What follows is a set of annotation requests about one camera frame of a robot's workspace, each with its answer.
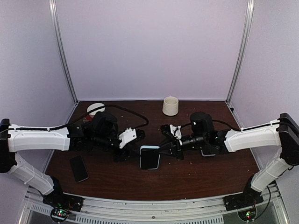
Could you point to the cream ribbed cup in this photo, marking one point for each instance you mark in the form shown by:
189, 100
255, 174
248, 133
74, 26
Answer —
170, 106

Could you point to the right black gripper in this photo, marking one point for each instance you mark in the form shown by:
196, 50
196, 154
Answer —
174, 147

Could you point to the black smartphone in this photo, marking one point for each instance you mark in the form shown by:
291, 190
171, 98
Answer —
149, 159
79, 169

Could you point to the aluminium front rail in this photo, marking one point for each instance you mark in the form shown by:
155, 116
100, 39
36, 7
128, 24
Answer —
209, 210

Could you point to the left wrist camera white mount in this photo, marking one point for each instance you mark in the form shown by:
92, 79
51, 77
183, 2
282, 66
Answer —
130, 135

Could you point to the light blue phone case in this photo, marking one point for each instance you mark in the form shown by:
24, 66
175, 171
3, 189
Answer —
149, 147

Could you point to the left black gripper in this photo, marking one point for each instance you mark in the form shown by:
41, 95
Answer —
125, 154

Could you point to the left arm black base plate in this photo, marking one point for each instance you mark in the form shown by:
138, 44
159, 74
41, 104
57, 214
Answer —
64, 201

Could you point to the lavender phone case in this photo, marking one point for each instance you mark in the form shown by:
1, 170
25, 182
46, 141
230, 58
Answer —
207, 154

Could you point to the aluminium corner post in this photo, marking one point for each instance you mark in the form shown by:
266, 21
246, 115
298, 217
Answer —
244, 41
61, 51

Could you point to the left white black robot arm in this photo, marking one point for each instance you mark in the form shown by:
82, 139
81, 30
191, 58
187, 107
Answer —
102, 131

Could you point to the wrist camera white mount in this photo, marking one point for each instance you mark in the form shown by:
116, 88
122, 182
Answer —
130, 135
171, 131

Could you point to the right aluminium corner post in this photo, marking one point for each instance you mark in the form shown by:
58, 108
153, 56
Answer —
244, 41

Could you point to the left aluminium corner post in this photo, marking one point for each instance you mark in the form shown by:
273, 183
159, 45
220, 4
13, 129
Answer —
61, 51

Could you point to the black smartphone under stack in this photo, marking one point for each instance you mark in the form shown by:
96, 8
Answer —
79, 169

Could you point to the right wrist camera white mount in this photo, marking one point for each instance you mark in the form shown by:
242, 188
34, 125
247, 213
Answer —
171, 131

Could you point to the red floral saucer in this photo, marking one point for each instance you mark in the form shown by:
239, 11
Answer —
87, 118

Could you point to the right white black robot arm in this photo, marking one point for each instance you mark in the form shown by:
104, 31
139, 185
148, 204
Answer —
282, 132

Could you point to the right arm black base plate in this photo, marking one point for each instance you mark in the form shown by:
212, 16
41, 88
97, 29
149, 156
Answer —
242, 200

